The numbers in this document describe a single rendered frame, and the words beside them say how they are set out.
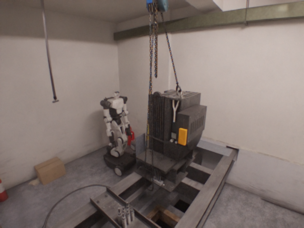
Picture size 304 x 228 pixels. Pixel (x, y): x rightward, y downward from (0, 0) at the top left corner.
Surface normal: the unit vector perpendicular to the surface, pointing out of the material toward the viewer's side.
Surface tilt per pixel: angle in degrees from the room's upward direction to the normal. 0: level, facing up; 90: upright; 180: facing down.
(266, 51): 90
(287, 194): 90
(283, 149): 90
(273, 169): 90
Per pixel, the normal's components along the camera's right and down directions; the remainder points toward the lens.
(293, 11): -0.63, 0.23
